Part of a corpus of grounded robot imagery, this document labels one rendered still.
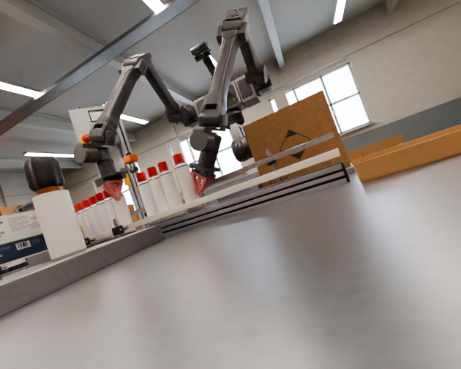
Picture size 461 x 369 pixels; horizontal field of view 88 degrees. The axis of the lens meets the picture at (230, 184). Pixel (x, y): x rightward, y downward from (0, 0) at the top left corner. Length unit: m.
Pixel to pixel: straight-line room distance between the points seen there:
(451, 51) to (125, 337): 7.16
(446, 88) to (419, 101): 0.50
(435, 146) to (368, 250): 0.39
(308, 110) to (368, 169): 0.40
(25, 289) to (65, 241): 0.24
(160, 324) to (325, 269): 0.12
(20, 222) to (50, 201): 0.22
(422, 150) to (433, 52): 6.55
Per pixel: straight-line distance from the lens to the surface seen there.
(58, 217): 0.82
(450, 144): 0.57
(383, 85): 6.67
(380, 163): 0.55
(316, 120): 0.88
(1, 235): 1.01
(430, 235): 0.20
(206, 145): 0.69
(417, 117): 6.69
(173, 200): 0.86
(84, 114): 1.28
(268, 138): 0.90
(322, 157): 0.64
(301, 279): 0.17
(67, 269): 0.63
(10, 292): 0.59
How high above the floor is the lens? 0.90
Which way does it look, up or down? 2 degrees up
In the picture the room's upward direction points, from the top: 19 degrees counter-clockwise
